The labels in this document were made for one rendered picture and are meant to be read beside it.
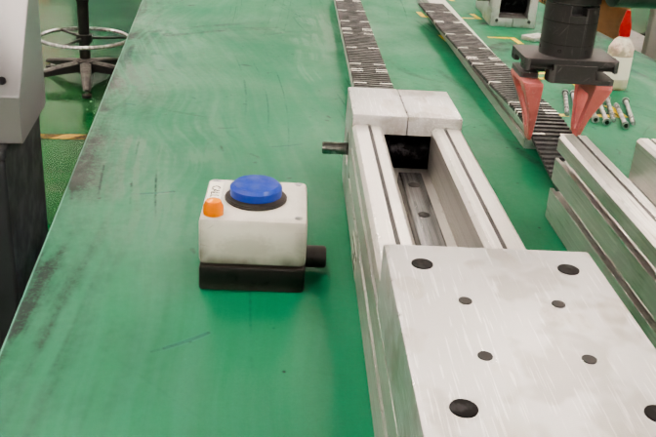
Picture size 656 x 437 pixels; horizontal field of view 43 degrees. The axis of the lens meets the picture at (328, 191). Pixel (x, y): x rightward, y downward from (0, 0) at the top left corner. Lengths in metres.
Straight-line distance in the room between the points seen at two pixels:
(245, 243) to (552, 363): 0.31
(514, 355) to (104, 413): 0.26
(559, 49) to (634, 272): 0.36
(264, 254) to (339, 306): 0.07
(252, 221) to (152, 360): 0.12
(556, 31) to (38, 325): 0.59
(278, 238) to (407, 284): 0.23
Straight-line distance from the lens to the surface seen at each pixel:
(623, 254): 0.64
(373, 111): 0.76
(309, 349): 0.57
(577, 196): 0.73
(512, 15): 1.76
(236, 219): 0.61
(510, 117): 1.07
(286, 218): 0.61
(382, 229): 0.55
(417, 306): 0.38
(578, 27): 0.92
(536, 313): 0.39
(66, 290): 0.65
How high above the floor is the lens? 1.10
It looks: 23 degrees down
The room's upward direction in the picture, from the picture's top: 4 degrees clockwise
